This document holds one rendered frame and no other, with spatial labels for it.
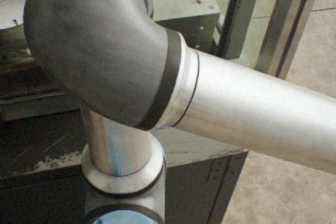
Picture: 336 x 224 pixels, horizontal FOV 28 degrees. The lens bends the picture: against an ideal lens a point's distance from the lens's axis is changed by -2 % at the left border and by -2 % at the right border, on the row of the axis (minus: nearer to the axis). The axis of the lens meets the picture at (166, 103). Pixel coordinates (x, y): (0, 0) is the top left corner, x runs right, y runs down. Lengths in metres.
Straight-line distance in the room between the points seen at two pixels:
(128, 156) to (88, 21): 0.34
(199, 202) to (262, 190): 0.65
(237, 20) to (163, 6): 0.16
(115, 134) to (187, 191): 0.65
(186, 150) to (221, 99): 0.61
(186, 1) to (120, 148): 0.52
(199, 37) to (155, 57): 0.77
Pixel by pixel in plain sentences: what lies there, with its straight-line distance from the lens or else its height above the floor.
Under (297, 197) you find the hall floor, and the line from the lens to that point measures 2.18.
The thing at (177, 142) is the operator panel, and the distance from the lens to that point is 1.18.
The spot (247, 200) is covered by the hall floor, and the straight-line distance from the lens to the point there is 2.13.
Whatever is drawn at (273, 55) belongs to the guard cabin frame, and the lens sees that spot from 1.16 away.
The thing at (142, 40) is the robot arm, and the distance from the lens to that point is 0.57.
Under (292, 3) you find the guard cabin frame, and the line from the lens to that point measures 1.08.
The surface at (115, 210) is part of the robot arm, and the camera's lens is 0.93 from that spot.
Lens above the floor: 1.77
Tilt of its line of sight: 50 degrees down
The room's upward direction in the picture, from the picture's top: 11 degrees clockwise
